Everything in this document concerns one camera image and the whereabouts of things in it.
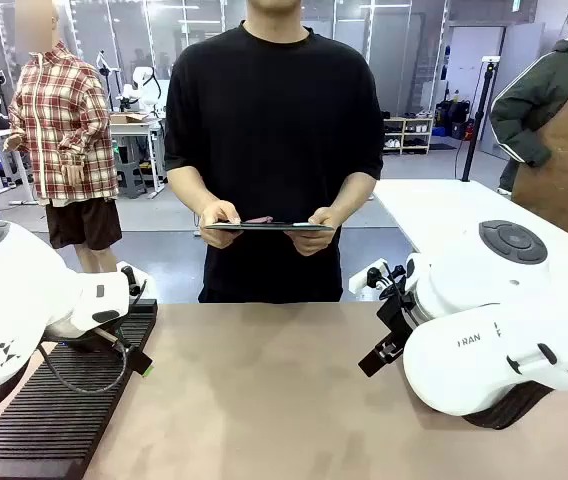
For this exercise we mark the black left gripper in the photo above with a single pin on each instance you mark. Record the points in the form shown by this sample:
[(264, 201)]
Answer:
[(96, 340)]

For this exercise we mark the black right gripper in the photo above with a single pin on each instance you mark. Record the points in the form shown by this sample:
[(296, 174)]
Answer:
[(398, 317)]

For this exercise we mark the dark grey tablet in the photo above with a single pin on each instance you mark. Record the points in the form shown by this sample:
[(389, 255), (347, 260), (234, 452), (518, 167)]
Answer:
[(264, 227)]

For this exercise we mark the pink stylus pen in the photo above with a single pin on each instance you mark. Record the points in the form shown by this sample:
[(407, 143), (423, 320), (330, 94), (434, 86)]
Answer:
[(259, 219)]

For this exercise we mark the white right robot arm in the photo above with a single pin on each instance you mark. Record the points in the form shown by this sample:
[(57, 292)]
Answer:
[(464, 350)]

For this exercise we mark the person's left forearm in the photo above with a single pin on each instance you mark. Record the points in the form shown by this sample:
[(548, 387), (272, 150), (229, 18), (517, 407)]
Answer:
[(354, 195)]

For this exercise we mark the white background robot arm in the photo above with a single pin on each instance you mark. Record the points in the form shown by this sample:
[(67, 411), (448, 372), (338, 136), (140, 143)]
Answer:
[(140, 77)]

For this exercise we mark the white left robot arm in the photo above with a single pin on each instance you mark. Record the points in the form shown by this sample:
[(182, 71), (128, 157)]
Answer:
[(14, 300)]

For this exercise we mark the person's right forearm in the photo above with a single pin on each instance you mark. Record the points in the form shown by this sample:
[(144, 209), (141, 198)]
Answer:
[(189, 192)]

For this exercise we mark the black slotted PCB rack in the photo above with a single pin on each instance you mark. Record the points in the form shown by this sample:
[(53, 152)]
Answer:
[(64, 420)]

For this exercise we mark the person's left hand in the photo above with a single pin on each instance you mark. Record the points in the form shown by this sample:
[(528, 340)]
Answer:
[(325, 217)]

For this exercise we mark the person's right hand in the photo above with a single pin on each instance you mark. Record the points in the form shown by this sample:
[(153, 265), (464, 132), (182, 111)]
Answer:
[(220, 212)]

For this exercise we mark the white background table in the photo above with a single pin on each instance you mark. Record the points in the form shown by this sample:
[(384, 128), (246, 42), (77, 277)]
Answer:
[(439, 210)]

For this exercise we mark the grey plastic stool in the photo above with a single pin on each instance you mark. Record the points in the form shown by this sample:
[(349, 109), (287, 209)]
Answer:
[(129, 180)]

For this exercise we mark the wooden shoe shelf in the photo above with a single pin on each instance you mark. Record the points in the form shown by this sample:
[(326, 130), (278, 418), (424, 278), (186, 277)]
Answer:
[(416, 135)]

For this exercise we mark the white lab desk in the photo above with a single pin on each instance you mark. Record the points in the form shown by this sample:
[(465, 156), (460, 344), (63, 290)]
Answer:
[(134, 128)]

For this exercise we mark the cardboard box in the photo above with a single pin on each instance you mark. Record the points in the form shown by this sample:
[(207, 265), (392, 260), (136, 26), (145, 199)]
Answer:
[(126, 119)]

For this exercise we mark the mannequin in plaid shirt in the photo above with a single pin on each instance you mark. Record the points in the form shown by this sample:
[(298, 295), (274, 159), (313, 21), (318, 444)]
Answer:
[(64, 125)]

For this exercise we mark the black bags pile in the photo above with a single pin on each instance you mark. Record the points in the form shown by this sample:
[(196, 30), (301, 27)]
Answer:
[(456, 117)]

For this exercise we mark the person in black t-shirt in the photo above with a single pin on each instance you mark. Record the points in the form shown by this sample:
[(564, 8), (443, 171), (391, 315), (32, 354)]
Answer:
[(274, 125)]

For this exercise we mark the black tripod with white head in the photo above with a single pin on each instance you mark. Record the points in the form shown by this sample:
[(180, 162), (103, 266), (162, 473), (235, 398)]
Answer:
[(479, 120)]

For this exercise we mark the person in brown apron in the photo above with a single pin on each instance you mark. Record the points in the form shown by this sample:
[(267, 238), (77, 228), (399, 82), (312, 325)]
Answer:
[(564, 140)]

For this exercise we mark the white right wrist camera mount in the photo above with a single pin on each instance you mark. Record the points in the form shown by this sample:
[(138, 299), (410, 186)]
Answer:
[(361, 280)]

